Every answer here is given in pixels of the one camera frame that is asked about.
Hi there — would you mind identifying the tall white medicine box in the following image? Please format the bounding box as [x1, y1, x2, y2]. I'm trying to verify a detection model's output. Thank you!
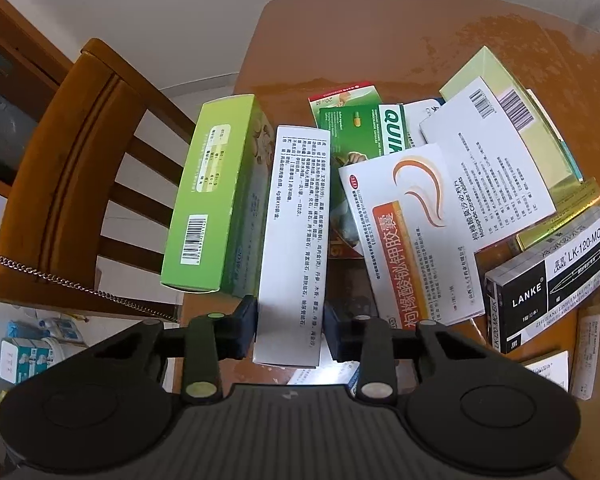
[253, 125, 330, 368]

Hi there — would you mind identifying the green bear medicine box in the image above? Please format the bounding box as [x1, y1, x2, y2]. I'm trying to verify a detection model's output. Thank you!
[160, 94, 275, 297]

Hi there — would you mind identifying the brown cardboard box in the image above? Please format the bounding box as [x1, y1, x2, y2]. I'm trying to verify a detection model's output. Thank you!
[566, 304, 600, 479]

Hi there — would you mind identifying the white blue medicine box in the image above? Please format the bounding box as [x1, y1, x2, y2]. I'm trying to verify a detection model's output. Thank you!
[288, 361, 360, 387]

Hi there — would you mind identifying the green red medicine box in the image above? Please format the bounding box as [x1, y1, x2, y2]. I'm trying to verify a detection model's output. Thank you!
[307, 80, 385, 260]

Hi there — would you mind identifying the white orange capsule box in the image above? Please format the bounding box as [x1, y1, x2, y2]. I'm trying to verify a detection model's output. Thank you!
[339, 144, 484, 330]

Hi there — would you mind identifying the black LANKE pen box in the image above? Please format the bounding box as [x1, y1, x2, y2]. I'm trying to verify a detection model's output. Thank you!
[483, 206, 600, 354]

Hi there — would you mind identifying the small white box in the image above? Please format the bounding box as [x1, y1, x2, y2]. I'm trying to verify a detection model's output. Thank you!
[524, 350, 570, 391]

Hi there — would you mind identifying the near wooden chair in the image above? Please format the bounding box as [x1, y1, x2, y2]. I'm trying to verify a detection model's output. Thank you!
[0, 38, 195, 322]

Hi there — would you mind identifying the green QUIK medicine box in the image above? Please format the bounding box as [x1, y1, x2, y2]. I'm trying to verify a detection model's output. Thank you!
[318, 104, 415, 166]

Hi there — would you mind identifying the white yellow-green large box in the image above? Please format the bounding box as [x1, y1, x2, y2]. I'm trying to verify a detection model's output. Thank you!
[420, 47, 582, 252]

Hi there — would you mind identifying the gold foil box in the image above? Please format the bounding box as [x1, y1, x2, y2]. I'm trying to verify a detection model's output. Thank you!
[507, 178, 600, 255]

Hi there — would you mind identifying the metal chain on chair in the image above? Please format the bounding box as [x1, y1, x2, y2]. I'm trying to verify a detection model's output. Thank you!
[0, 252, 180, 322]

